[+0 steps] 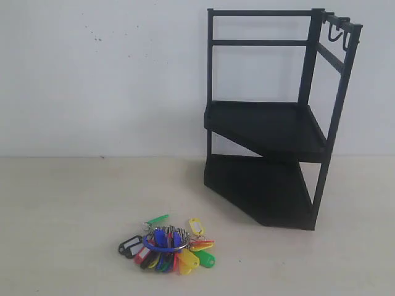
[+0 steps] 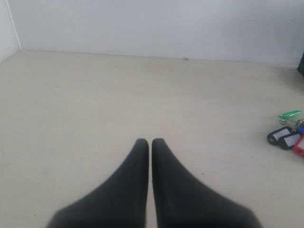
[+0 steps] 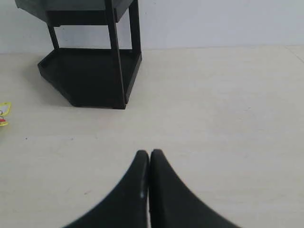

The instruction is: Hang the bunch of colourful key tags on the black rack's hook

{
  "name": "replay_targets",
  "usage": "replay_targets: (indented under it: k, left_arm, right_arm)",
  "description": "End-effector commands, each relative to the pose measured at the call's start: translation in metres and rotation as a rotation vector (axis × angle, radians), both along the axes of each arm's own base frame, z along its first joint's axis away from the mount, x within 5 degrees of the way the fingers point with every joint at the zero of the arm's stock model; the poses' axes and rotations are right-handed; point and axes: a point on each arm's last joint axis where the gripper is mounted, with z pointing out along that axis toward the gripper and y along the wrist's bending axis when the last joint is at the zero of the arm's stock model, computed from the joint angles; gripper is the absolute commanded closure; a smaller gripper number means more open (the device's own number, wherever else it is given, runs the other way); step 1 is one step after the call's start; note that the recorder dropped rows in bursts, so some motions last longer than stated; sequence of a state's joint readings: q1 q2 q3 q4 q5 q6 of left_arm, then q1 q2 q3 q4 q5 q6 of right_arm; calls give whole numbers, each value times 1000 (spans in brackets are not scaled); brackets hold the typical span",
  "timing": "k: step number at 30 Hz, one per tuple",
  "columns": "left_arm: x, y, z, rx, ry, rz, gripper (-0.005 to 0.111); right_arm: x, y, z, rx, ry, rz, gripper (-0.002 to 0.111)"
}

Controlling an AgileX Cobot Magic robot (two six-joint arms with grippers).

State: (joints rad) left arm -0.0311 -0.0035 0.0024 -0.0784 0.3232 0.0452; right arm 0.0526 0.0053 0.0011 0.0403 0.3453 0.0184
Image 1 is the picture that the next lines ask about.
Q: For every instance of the yellow key tag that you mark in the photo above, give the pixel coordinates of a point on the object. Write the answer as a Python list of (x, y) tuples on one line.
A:
[(187, 261), (196, 227)]

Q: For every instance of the green key tag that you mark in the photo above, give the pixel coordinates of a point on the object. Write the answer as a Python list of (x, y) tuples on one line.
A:
[(206, 259), (157, 220)]

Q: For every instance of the blue key tag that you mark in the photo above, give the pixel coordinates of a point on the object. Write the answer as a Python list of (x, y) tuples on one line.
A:
[(160, 238)]

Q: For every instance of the colourful key tag bunch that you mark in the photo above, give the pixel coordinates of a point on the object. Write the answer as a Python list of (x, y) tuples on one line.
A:
[(177, 239)]

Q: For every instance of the red key tag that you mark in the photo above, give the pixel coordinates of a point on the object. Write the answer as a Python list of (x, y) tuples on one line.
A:
[(141, 255)]

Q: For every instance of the black key tag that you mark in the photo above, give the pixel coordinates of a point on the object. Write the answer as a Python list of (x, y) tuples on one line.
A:
[(131, 247)]

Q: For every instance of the black two-tier corner shelf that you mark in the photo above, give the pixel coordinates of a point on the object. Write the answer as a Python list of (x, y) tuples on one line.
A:
[(281, 184)]

